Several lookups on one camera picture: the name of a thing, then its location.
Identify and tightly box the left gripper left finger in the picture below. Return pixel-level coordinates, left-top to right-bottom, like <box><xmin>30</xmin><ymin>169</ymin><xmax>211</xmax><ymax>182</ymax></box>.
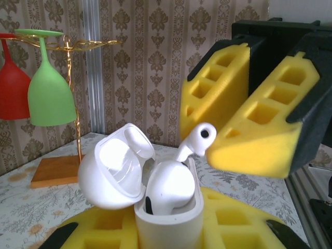
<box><xmin>45</xmin><ymin>206</ymin><xmax>140</xmax><ymax>249</ymax></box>

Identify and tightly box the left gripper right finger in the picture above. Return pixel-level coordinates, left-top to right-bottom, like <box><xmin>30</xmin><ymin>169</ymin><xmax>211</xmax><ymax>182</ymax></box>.
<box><xmin>199</xmin><ymin>186</ymin><xmax>311</xmax><ymax>249</ymax></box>

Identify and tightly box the white earbud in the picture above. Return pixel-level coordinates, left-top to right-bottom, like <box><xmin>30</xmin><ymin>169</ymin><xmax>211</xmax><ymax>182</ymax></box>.
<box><xmin>177</xmin><ymin>121</ymin><xmax>217</xmax><ymax>162</ymax></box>
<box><xmin>144</xmin><ymin>158</ymin><xmax>196</xmax><ymax>216</ymax></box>

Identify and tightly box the green wine glass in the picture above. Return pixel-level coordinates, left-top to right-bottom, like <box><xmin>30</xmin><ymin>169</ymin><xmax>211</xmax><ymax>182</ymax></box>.
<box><xmin>15</xmin><ymin>28</ymin><xmax>78</xmax><ymax>127</ymax></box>

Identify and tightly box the red wine glass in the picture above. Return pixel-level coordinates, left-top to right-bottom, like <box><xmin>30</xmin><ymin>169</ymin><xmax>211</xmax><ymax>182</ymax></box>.
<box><xmin>0</xmin><ymin>33</ymin><xmax>32</xmax><ymax>120</ymax></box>

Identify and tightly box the aluminium table side rail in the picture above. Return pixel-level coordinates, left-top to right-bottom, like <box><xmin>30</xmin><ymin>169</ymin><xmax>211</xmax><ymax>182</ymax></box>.
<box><xmin>285</xmin><ymin>165</ymin><xmax>332</xmax><ymax>249</ymax></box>

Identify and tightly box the gold wire glass rack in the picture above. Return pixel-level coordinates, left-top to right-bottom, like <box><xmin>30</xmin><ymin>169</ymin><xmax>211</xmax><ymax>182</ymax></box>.
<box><xmin>10</xmin><ymin>34</ymin><xmax>122</xmax><ymax>189</ymax></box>

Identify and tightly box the aluminium corner post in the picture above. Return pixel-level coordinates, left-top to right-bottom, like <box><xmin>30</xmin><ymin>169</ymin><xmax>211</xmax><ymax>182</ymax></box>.
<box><xmin>82</xmin><ymin>0</ymin><xmax>102</xmax><ymax>133</ymax></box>

